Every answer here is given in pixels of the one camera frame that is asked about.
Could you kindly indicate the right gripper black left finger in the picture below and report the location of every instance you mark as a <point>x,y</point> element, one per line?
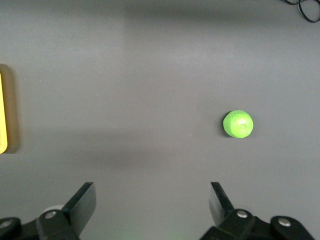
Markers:
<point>80,212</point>

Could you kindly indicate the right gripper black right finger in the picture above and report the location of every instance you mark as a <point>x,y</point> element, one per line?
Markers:
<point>222,207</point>

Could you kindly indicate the green apple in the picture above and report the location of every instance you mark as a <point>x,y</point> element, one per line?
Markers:
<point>238,124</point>

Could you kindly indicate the yellow plastic tray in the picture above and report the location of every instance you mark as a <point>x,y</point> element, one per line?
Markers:
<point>2,112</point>

